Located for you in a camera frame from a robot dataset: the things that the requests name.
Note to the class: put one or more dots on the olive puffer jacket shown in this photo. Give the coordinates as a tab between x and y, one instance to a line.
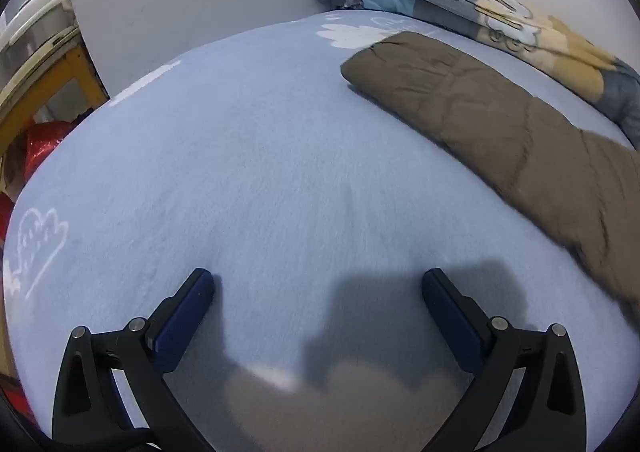
500	131

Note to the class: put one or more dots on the light blue cloud-print bedsheet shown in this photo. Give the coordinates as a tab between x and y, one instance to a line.
250	156

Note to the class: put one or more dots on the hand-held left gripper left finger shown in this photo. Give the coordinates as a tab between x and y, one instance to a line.
182	322

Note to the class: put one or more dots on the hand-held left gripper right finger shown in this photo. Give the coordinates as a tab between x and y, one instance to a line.
452	322

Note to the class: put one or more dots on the red plastic bag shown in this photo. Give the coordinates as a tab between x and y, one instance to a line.
42	146

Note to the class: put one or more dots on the white grey appliance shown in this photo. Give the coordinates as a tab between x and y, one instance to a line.
35	26

